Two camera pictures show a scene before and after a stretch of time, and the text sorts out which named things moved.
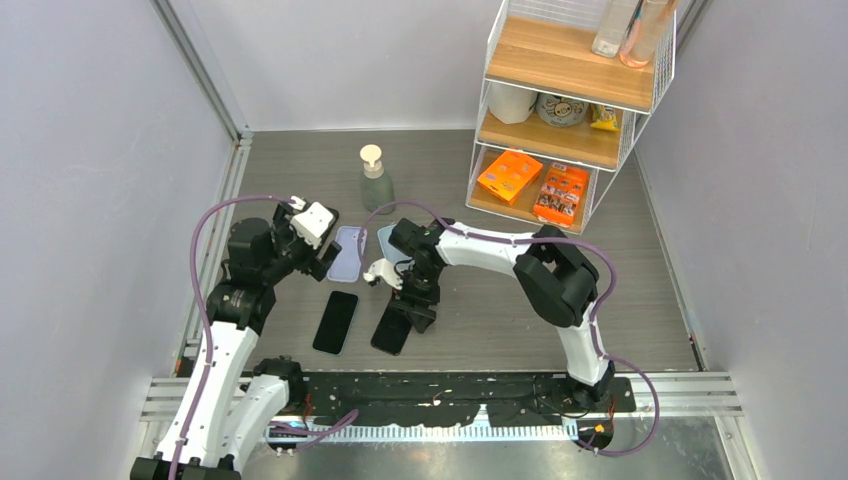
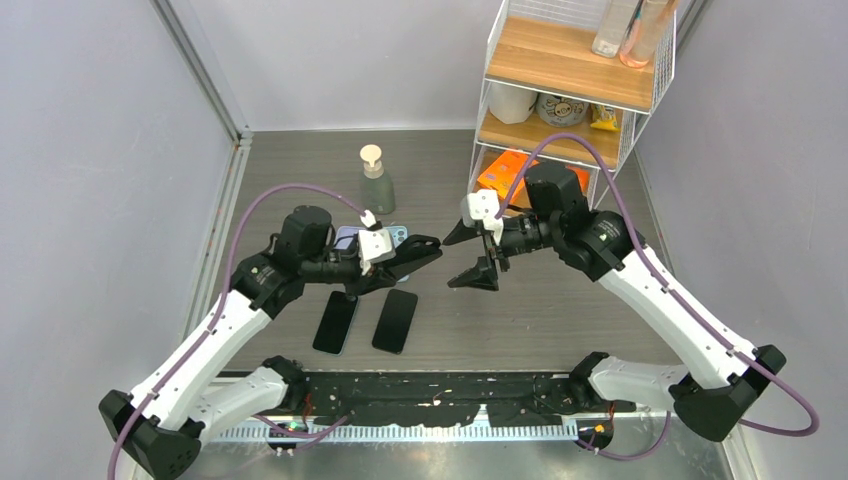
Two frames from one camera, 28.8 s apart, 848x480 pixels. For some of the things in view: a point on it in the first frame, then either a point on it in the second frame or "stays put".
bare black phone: x=393 y=329 stays put
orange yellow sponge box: x=509 y=176 stays put
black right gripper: x=421 y=315 → x=482 y=276
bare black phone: x=336 y=322 stays put
